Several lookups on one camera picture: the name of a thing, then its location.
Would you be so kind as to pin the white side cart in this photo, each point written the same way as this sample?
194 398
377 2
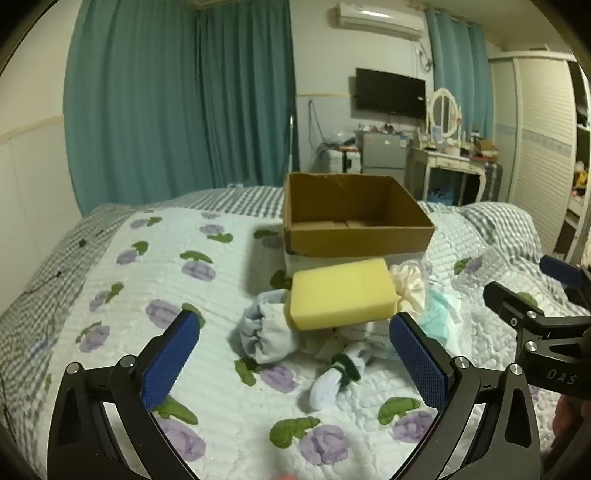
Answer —
337 161

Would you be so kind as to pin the white dressing table with mirror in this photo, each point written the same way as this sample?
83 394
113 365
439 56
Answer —
461 83

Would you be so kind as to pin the grey mini fridge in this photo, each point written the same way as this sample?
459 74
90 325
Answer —
381 154

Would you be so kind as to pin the brown cardboard box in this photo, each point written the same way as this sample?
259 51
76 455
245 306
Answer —
355 230

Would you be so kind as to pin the yellow sponge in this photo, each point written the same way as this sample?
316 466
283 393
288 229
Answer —
341 295

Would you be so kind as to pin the white oval vanity mirror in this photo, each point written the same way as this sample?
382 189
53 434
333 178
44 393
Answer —
444 113

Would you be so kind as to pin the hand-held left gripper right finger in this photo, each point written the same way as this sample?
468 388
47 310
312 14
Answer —
419 364

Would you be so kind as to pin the cream scrunchie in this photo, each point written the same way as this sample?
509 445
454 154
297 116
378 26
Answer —
408 286

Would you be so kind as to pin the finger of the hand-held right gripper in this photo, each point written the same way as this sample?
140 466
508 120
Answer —
561 271
505 300

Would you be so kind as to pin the light blue socks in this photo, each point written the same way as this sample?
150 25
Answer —
268 332

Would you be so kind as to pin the person's right hand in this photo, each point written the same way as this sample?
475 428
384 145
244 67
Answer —
575 427

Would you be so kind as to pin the floral quilted blanket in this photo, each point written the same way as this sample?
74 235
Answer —
221 300

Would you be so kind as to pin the white louvred wardrobe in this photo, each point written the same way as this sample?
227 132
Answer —
540 138

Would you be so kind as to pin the white air conditioner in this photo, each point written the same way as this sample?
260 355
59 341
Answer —
378 21

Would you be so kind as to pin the yellow plush toy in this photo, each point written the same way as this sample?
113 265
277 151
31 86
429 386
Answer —
582 177

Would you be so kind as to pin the black wall television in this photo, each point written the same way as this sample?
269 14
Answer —
390 94

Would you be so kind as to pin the teal packaged cloth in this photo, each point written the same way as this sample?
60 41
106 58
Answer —
438 318

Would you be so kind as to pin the white sock with green cuff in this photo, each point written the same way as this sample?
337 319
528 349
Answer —
328 387

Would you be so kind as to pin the wide teal curtain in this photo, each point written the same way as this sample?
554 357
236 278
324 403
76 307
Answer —
175 101

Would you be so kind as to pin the grey checked bedspread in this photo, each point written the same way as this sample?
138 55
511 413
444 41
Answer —
41 286

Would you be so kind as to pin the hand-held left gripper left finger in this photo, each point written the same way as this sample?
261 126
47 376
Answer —
170 362

